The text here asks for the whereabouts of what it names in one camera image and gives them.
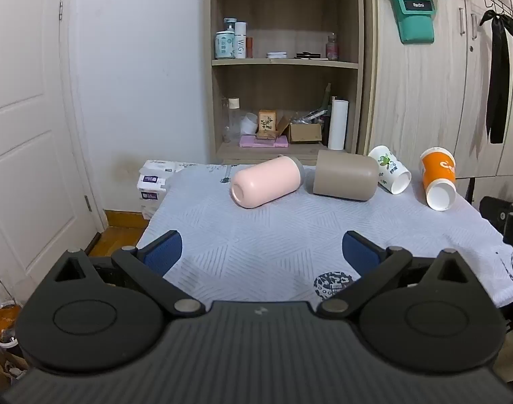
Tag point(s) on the wooden bookshelf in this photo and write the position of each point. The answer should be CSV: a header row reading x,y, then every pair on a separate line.
x,y
285,86

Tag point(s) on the white round tin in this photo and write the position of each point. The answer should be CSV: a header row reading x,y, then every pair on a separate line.
x,y
277,54

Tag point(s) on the white door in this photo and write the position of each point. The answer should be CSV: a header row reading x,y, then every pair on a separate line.
x,y
25,134

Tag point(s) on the black object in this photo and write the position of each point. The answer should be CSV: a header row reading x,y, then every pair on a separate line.
x,y
498,214

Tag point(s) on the small wooden box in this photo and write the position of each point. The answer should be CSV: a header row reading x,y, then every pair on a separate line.
x,y
268,134

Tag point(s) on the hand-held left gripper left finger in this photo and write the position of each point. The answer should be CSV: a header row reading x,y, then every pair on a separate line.
x,y
166,253

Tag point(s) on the pink flat box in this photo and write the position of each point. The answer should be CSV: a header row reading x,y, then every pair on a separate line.
x,y
262,141

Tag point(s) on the teal hanging pouch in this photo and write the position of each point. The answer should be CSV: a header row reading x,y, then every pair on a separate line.
x,y
414,23

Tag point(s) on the black flat case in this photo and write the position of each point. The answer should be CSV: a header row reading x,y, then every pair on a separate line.
x,y
309,55

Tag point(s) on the pink jar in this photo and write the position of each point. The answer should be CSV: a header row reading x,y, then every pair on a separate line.
x,y
332,49

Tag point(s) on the grey patterned tablecloth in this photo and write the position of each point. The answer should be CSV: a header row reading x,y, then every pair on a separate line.
x,y
260,240

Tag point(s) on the orange paper cup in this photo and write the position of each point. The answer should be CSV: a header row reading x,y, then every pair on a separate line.
x,y
437,174

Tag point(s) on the pink cup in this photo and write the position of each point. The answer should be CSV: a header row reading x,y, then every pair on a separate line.
x,y
267,182

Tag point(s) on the white flat box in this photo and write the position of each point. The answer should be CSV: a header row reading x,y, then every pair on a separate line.
x,y
161,167

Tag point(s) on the white paper cup green print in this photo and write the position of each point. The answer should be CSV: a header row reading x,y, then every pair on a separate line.
x,y
389,168

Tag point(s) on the white paper roll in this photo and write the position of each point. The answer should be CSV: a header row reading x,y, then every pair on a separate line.
x,y
338,126

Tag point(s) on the black ribbon bow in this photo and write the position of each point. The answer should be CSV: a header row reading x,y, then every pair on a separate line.
x,y
499,71

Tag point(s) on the clear bottle beige cap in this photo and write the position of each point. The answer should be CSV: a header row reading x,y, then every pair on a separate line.
x,y
231,122

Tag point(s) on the teal pump bottle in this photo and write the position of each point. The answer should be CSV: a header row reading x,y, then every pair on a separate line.
x,y
225,44

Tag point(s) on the orange bag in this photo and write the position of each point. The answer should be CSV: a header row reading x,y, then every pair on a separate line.
x,y
4,322

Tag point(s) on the small white cup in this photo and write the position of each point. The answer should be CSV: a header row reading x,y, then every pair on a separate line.
x,y
248,124

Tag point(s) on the wooden wardrobe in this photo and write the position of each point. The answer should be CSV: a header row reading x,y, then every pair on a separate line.
x,y
412,101

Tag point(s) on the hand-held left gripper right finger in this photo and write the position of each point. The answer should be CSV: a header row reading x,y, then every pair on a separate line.
x,y
359,253

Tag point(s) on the small orange bottle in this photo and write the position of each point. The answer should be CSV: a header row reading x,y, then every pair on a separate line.
x,y
249,48

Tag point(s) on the cardboard box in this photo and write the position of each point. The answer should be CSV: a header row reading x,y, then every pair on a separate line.
x,y
304,133

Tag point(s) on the floral print box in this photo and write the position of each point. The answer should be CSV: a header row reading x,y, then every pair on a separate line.
x,y
267,121

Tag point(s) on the white purple box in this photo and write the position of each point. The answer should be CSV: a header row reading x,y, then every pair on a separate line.
x,y
154,195
151,181

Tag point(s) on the white slim bottle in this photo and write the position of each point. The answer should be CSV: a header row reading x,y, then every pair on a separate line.
x,y
240,42

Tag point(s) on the taupe cup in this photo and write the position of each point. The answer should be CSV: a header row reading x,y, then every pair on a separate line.
x,y
344,175

